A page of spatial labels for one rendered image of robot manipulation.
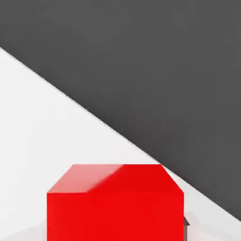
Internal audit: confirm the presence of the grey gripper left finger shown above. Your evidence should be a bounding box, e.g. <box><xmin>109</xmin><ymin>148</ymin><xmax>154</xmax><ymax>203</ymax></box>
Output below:
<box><xmin>20</xmin><ymin>224</ymin><xmax>48</xmax><ymax>241</ymax></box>

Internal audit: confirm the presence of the small red cube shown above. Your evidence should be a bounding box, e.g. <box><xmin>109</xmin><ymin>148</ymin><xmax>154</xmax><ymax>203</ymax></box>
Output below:
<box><xmin>46</xmin><ymin>164</ymin><xmax>185</xmax><ymax>241</ymax></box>

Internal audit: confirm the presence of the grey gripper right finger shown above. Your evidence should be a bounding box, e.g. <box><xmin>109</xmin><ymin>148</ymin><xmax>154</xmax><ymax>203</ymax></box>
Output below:
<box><xmin>184</xmin><ymin>216</ymin><xmax>213</xmax><ymax>241</ymax></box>

